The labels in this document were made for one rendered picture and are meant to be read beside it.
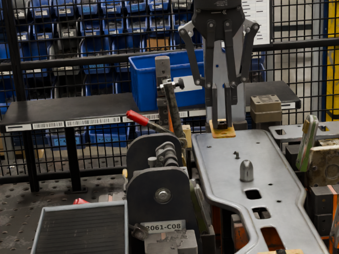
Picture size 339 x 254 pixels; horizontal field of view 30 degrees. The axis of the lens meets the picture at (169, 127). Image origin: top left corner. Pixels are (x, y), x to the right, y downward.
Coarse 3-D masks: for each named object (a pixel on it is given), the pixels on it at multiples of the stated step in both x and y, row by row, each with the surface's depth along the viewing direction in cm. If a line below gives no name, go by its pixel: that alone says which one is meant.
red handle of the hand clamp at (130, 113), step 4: (128, 112) 152; (132, 112) 152; (136, 112) 153; (128, 116) 152; (132, 116) 152; (136, 116) 152; (140, 116) 152; (144, 116) 153; (136, 120) 152; (140, 120) 152; (144, 120) 152; (148, 120) 153; (144, 124) 153; (148, 124) 153; (152, 124) 153; (156, 124) 154; (152, 128) 153; (156, 128) 153; (160, 128) 154; (164, 128) 155; (160, 132) 154; (164, 132) 154; (168, 132) 154; (172, 132) 155
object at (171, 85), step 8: (168, 80) 151; (160, 88) 150; (168, 88) 149; (168, 96) 150; (168, 104) 151; (176, 104) 151; (176, 112) 151; (176, 120) 152; (176, 128) 153; (176, 136) 153; (184, 136) 154
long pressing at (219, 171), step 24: (192, 144) 168; (216, 144) 168; (240, 144) 167; (264, 144) 166; (216, 168) 153; (264, 168) 152; (288, 168) 152; (216, 192) 141; (240, 192) 141; (264, 192) 140; (288, 192) 139; (240, 216) 131; (288, 216) 129; (264, 240) 121; (288, 240) 120; (312, 240) 120
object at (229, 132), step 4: (220, 120) 110; (224, 120) 107; (220, 124) 106; (224, 124) 106; (212, 128) 107; (220, 128) 106; (224, 128) 106; (228, 128) 106; (232, 128) 106; (212, 132) 105; (216, 132) 105; (220, 132) 105; (224, 132) 104; (228, 132) 104; (232, 132) 104; (212, 136) 103; (216, 136) 103; (220, 136) 103; (224, 136) 103; (228, 136) 103; (232, 136) 103
